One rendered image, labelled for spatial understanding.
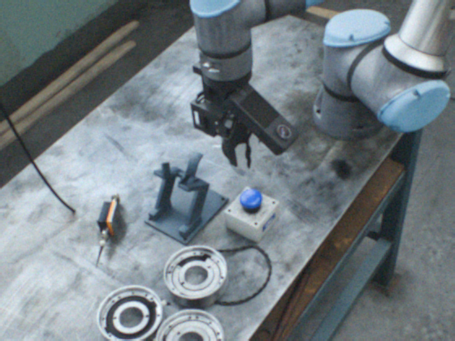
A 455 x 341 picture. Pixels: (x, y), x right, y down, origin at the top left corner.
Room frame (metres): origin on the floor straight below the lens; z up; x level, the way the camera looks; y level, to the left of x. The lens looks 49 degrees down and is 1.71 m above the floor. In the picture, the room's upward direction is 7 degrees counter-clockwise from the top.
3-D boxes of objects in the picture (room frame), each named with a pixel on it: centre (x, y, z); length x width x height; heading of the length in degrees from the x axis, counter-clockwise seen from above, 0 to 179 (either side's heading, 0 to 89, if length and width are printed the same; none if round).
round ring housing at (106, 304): (0.55, 0.17, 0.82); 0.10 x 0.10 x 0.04
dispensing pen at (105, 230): (0.74, 0.22, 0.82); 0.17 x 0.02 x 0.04; 169
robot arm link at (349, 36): (0.98, -0.28, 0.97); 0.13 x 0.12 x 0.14; 21
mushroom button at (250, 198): (0.73, -0.04, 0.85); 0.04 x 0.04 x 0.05
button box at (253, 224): (0.74, -0.05, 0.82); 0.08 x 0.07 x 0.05; 139
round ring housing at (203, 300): (0.61, 0.07, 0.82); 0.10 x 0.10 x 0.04
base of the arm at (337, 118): (0.98, -0.27, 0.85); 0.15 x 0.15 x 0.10
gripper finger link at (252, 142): (0.76, -0.03, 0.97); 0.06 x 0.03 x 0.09; 48
